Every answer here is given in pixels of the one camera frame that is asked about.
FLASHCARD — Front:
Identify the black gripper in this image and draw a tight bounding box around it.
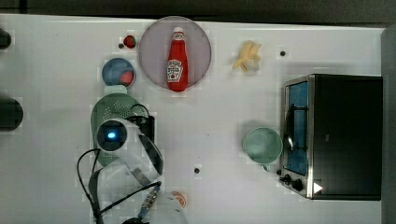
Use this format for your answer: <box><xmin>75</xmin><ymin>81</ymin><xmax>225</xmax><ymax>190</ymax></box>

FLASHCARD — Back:
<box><xmin>125</xmin><ymin>115</ymin><xmax>155</xmax><ymax>144</ymax></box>

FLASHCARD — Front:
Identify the light green strainer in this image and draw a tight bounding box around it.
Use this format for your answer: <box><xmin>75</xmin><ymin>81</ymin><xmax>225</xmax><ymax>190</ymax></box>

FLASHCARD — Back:
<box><xmin>91</xmin><ymin>85</ymin><xmax>142</xmax><ymax>148</ymax></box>

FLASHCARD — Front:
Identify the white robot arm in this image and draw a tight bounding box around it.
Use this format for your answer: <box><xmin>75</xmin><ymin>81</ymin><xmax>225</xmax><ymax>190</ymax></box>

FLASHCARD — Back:
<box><xmin>88</xmin><ymin>119</ymin><xmax>188</xmax><ymax>224</ymax></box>

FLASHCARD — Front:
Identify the strawberry in blue bowl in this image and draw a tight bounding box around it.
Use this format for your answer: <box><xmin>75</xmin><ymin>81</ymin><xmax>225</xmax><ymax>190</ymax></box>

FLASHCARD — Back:
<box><xmin>120</xmin><ymin>71</ymin><xmax>134</xmax><ymax>87</ymax></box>

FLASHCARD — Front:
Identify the blue bowl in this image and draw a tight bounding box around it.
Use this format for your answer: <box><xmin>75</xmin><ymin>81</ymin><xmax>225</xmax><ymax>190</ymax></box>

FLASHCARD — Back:
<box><xmin>102</xmin><ymin>58</ymin><xmax>135</xmax><ymax>86</ymax></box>

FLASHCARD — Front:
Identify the grey round plate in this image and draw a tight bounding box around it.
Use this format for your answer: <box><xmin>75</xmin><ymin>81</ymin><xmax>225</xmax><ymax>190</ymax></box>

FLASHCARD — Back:
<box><xmin>138</xmin><ymin>16</ymin><xmax>212</xmax><ymax>89</ymax></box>

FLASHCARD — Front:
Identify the red ketchup bottle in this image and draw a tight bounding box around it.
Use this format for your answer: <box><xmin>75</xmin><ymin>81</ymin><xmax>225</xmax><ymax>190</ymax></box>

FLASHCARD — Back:
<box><xmin>165</xmin><ymin>27</ymin><xmax>189</xmax><ymax>92</ymax></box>

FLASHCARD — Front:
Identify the orange slice toy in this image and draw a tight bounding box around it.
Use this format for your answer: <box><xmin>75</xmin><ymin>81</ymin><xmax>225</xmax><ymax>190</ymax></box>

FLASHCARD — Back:
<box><xmin>172</xmin><ymin>191</ymin><xmax>187</xmax><ymax>208</ymax></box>

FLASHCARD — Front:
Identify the red toy strawberry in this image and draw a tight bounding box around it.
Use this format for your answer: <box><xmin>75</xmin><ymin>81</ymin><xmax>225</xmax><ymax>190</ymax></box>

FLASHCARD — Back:
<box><xmin>123</xmin><ymin>35</ymin><xmax>136</xmax><ymax>49</ymax></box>

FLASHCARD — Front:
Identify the light green mug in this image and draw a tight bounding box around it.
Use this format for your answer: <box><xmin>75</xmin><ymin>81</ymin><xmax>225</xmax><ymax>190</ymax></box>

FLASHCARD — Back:
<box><xmin>242</xmin><ymin>127</ymin><xmax>283</xmax><ymax>172</ymax></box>

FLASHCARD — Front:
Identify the peeled toy banana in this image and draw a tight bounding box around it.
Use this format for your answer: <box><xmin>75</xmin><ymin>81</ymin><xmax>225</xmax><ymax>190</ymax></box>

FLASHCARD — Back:
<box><xmin>233</xmin><ymin>40</ymin><xmax>262</xmax><ymax>73</ymax></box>

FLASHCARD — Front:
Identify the black frying pan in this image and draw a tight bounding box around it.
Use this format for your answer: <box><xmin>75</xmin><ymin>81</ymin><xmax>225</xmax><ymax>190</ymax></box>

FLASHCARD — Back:
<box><xmin>0</xmin><ymin>97</ymin><xmax>23</xmax><ymax>132</ymax></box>

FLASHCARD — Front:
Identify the black round object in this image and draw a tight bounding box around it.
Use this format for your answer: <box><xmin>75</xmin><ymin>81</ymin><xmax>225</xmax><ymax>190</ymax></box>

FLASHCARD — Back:
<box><xmin>0</xmin><ymin>29</ymin><xmax>12</xmax><ymax>49</ymax></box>

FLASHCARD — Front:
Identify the silver toaster oven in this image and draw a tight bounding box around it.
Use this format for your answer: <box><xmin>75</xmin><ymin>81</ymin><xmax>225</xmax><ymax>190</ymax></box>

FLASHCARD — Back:
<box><xmin>276</xmin><ymin>74</ymin><xmax>383</xmax><ymax>201</ymax></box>

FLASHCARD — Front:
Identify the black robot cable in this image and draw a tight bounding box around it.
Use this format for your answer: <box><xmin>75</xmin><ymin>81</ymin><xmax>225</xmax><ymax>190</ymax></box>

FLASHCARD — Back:
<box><xmin>76</xmin><ymin>147</ymin><xmax>163</xmax><ymax>224</ymax></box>

